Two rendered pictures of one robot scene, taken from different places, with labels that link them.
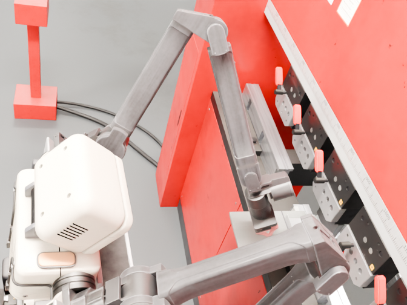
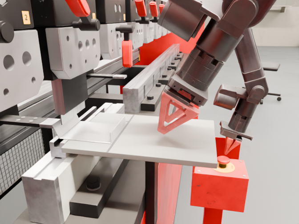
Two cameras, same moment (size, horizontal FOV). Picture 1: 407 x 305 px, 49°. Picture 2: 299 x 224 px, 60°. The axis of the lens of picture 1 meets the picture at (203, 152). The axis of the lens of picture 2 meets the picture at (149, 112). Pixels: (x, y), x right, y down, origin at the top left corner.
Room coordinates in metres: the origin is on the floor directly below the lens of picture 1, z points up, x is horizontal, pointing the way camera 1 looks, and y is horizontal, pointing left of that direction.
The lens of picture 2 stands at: (1.24, -0.02, 1.21)
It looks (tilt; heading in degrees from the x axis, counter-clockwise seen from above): 20 degrees down; 215
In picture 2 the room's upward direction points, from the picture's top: straight up
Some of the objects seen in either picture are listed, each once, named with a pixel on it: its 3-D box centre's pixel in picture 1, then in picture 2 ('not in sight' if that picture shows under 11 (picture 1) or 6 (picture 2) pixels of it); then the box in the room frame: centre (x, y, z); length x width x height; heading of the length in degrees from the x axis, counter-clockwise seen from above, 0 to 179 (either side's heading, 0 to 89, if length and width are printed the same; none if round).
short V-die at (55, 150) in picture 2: not in sight; (81, 128); (0.90, -0.44, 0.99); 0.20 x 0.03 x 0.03; 24
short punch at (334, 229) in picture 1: (328, 220); (71, 93); (0.93, -0.43, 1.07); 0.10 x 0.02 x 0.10; 24
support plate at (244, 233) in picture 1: (275, 235); (146, 134); (0.87, -0.29, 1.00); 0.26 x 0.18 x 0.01; 114
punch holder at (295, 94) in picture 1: (298, 97); not in sight; (1.32, -0.26, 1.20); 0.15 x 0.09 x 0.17; 24
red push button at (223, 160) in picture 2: not in sight; (223, 162); (0.55, -0.23, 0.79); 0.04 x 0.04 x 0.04
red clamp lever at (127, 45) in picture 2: (340, 253); (124, 46); (0.76, -0.43, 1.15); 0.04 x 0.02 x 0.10; 114
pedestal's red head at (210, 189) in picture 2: not in sight; (217, 166); (0.51, -0.26, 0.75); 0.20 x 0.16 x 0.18; 24
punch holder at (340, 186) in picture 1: (343, 187); (58, 23); (0.95, -0.42, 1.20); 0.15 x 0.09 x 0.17; 24
